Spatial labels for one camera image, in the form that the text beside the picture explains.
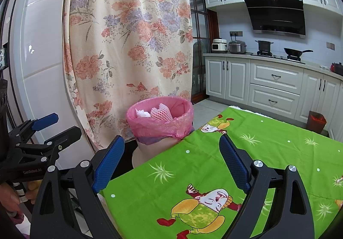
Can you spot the floral curtain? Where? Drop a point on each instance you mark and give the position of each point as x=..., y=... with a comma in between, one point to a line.
x=128, y=40

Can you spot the black gas stove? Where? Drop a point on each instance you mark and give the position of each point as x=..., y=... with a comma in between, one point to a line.
x=277, y=57

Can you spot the pink-bagged waste bin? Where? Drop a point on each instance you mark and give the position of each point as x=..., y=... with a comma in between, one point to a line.
x=160, y=129

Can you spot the black range hood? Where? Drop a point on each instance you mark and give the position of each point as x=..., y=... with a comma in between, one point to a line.
x=277, y=16

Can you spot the person's left hand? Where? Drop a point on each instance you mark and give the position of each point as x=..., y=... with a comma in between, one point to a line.
x=9, y=196

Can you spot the white tissue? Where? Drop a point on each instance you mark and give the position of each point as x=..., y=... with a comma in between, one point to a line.
x=142, y=113

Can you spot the dark wall socket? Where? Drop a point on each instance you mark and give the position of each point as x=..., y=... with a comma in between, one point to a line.
x=235, y=33
x=330, y=46

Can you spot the brown framed glass door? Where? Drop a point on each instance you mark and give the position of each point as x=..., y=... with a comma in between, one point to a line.
x=199, y=40

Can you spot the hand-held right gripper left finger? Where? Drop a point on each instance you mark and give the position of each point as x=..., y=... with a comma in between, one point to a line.
x=109, y=164

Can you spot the white lower kitchen cabinets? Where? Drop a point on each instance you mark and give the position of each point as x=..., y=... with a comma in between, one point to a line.
x=273, y=86

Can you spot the steel pressure cooker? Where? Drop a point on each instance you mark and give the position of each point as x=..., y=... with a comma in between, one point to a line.
x=237, y=46

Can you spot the small red bin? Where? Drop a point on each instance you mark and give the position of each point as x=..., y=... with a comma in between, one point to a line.
x=316, y=122

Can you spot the white rice cooker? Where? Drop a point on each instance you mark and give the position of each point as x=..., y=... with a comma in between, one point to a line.
x=219, y=45

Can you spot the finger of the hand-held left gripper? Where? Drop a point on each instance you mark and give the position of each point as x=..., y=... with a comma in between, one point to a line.
x=67, y=135
x=44, y=121

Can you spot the black stock pot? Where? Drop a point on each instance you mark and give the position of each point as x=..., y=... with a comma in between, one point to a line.
x=264, y=46

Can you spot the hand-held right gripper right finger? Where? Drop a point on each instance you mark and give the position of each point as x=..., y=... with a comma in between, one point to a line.
x=233, y=164

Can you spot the black frying pan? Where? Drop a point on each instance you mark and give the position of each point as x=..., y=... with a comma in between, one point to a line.
x=294, y=52

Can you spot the pink foam fruit net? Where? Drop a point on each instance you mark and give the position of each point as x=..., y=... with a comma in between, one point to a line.
x=160, y=114

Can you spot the green printed tablecloth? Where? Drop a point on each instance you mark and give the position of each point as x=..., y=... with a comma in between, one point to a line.
x=214, y=169

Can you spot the black clay pot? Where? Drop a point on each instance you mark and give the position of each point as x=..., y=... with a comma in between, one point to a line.
x=338, y=67

